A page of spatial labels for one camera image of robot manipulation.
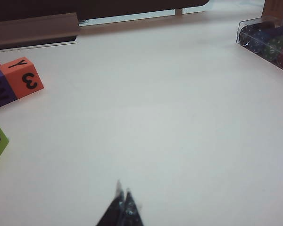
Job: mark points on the green poker chip stack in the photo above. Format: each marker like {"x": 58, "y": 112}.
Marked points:
{"x": 273, "y": 50}

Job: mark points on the blue poker chip stack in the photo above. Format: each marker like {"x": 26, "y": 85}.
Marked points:
{"x": 257, "y": 43}

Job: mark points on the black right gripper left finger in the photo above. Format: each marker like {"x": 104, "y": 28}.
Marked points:
{"x": 110, "y": 214}

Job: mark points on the orange cardboard box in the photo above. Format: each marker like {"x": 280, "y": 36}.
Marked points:
{"x": 272, "y": 9}

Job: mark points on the clear plastic chip case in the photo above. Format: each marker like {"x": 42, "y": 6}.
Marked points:
{"x": 250, "y": 22}

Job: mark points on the orange block 3 and Y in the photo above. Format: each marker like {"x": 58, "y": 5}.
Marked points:
{"x": 14, "y": 82}

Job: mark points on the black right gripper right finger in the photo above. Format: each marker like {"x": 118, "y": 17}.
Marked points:
{"x": 132, "y": 214}

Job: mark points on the brown desk divider panel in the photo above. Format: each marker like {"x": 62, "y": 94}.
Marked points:
{"x": 108, "y": 7}

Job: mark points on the green block 0 and W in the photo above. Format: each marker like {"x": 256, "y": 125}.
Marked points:
{"x": 3, "y": 141}

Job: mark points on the black poker chip stack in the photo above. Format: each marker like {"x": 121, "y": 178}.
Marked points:
{"x": 245, "y": 37}

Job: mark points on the purple block D and W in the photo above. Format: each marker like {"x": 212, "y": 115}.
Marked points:
{"x": 10, "y": 94}

